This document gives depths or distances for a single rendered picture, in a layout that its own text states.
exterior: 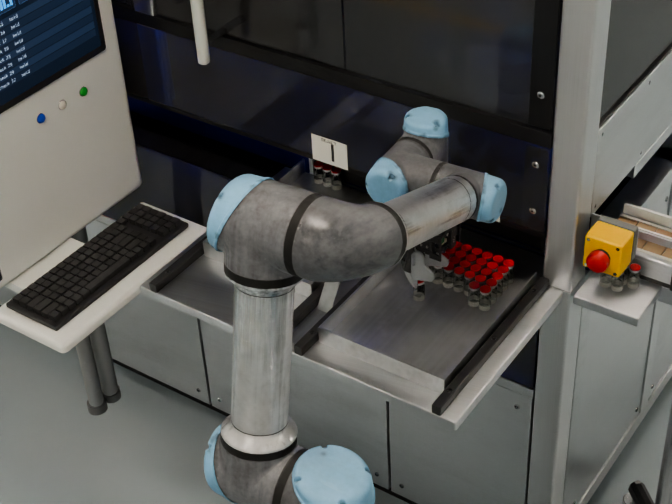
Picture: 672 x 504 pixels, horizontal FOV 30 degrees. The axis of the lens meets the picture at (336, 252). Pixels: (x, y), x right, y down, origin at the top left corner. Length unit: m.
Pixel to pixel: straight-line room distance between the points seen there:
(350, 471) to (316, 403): 1.16
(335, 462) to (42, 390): 1.82
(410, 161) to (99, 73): 0.85
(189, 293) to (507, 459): 0.80
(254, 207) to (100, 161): 1.07
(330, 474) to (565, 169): 0.72
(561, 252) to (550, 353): 0.25
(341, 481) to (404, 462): 1.12
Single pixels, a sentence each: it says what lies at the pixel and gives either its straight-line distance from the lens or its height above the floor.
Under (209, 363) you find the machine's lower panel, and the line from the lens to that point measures 3.19.
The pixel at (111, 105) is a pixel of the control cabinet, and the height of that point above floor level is 1.04.
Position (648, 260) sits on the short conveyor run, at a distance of 2.39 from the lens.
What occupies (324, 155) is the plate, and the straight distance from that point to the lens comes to 2.52.
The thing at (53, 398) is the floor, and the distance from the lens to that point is 3.55.
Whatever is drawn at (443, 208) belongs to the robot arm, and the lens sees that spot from 1.84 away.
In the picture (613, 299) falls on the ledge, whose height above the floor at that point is 0.88.
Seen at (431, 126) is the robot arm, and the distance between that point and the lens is 2.08.
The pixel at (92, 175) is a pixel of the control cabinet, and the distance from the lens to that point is 2.71.
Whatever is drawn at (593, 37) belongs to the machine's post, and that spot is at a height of 1.41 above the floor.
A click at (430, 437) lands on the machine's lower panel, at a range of 2.84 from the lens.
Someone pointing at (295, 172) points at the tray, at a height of 0.90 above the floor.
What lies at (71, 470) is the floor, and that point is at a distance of 3.35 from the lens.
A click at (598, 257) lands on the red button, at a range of 2.25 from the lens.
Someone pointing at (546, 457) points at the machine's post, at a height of 0.43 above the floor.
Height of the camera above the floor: 2.38
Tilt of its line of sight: 38 degrees down
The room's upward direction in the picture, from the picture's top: 3 degrees counter-clockwise
